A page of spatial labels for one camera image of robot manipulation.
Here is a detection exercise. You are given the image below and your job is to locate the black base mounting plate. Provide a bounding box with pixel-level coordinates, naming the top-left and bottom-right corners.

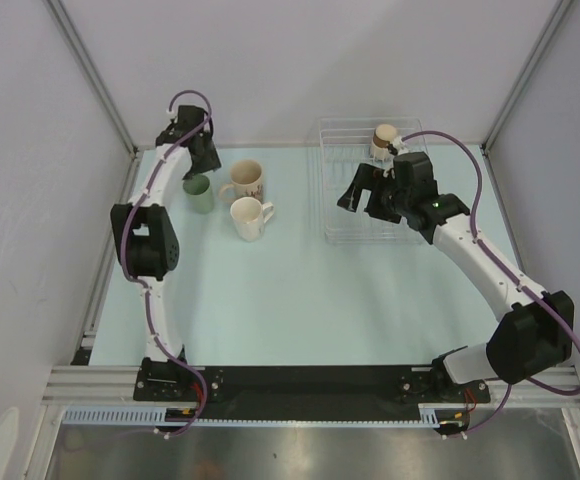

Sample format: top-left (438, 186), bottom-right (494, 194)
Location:
top-left (133, 359), bottom-right (490, 422)

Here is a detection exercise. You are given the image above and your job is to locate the brown cream cup in rack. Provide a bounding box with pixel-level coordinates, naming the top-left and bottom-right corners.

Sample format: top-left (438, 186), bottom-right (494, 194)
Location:
top-left (370, 124), bottom-right (398, 162)

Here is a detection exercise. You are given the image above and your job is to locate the white Simple ceramic mug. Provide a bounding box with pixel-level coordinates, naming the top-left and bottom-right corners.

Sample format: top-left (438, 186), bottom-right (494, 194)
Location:
top-left (230, 196), bottom-right (275, 242)

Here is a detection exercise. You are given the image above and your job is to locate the cream painted ceramic mug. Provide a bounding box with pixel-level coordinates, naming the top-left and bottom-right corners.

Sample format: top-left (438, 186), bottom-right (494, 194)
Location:
top-left (218, 159), bottom-right (264, 204)

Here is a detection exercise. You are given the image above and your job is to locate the white wire dish rack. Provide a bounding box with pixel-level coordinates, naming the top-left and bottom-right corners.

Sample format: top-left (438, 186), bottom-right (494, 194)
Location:
top-left (316, 116), bottom-right (433, 246)

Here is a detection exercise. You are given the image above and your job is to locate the green tumbler cup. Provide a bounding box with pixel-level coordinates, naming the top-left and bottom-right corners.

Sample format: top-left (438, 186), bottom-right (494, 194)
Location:
top-left (183, 175), bottom-right (214, 215)

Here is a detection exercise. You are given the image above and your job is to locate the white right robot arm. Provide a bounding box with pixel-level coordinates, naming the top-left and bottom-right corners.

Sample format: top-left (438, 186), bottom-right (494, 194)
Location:
top-left (337, 152), bottom-right (574, 401)

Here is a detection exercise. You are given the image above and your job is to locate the aluminium frame rail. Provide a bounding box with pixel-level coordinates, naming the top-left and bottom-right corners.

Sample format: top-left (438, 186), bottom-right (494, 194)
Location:
top-left (42, 366), bottom-right (580, 408)

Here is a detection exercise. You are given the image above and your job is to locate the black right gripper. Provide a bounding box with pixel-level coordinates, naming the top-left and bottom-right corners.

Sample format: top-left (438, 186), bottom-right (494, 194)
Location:
top-left (338, 163), bottom-right (412, 224)

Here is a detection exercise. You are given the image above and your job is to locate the white slotted cable duct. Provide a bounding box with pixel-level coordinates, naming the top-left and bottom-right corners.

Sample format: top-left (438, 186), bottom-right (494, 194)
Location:
top-left (63, 405), bottom-right (470, 429)

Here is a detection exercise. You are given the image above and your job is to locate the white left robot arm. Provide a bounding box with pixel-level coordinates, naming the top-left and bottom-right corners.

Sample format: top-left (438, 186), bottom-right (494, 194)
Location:
top-left (110, 105), bottom-right (221, 402)

